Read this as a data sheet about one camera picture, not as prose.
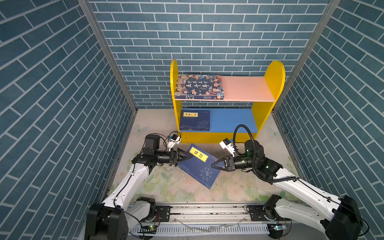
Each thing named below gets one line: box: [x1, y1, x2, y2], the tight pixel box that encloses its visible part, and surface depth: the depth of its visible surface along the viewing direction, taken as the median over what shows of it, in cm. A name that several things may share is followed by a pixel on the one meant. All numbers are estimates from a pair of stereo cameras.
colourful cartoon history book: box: [174, 74, 225, 100], surface depth 73 cm
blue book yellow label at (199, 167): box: [177, 143, 222, 190], surface depth 68 cm
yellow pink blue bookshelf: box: [170, 59, 286, 144], surface depth 79 cm
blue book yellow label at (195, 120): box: [180, 109, 211, 132], surface depth 93 cm
